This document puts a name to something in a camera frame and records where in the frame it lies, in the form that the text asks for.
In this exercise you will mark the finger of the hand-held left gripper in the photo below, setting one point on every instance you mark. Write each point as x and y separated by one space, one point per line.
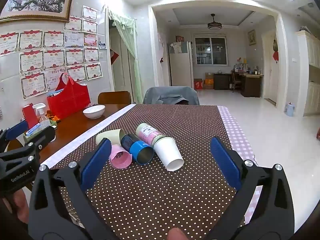
42 135
15 132

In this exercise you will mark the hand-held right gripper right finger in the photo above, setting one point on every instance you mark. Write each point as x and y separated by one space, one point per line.
226 161

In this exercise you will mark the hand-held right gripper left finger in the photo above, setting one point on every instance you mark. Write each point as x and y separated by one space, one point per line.
96 163

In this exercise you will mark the pink paper cup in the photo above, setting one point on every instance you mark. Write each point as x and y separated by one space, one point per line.
120 158

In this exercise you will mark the cream paper cup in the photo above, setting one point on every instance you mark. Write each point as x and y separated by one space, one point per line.
110 135

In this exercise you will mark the blue and black cup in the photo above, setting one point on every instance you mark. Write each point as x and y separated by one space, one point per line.
138 148

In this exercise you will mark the white paper cup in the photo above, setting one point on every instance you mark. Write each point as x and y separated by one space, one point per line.
167 152

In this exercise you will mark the pink floral cup white label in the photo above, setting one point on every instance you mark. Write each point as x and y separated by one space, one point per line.
147 132

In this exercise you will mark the person's left hand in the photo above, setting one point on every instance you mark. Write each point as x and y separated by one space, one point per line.
21 205

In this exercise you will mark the person's right hand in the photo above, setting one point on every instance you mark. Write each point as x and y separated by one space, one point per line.
176 234

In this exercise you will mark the green tissue box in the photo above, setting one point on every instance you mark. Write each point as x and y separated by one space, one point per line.
35 132

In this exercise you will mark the pile of candy wrappers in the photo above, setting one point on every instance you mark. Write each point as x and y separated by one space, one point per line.
53 118

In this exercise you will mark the clear spray bottle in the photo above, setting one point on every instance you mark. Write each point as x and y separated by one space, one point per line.
41 113

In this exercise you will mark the pink checked tablecloth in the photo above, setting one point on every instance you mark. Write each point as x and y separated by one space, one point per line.
237 135

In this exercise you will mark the red tote bag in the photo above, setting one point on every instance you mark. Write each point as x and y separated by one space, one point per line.
68 100

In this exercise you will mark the white ceramic bowl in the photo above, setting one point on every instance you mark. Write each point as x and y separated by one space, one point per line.
94 111

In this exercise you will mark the brown wooden chair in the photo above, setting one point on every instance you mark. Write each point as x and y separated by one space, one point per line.
114 98

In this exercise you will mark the brown polka dot tablecloth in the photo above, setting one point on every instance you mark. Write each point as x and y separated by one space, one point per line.
160 195

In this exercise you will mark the dark desk chair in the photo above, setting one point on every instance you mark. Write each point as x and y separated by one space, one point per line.
235 82

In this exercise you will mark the dark wooden desk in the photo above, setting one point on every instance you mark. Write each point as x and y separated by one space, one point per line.
250 85

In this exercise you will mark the orange cardboard box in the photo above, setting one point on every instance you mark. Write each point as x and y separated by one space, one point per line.
209 82

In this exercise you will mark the red cardboard box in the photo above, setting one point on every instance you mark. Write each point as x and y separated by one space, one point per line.
198 84

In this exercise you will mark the grey jacket on chair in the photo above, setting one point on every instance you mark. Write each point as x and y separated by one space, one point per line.
170 96

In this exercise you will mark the white door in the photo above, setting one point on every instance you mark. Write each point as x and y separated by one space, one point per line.
268 75

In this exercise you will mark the white refrigerator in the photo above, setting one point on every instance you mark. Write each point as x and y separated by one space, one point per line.
180 67

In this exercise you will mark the barred window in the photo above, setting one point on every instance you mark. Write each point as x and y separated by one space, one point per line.
210 51

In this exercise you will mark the green sheer curtain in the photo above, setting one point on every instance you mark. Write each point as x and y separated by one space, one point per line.
133 55

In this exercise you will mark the red door ornament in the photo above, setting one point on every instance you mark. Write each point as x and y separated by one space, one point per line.
275 55

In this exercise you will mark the white tall cabinet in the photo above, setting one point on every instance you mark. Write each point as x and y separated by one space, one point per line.
311 75

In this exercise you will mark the small framed picture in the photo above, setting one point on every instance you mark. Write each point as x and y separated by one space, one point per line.
251 37

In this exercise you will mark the framed blossom painting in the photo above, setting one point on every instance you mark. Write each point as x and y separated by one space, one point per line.
37 1

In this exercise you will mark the ceiling fan lamp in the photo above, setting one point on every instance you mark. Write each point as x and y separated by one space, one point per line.
214 25

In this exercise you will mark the wall of award certificates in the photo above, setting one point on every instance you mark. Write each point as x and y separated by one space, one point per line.
55 55

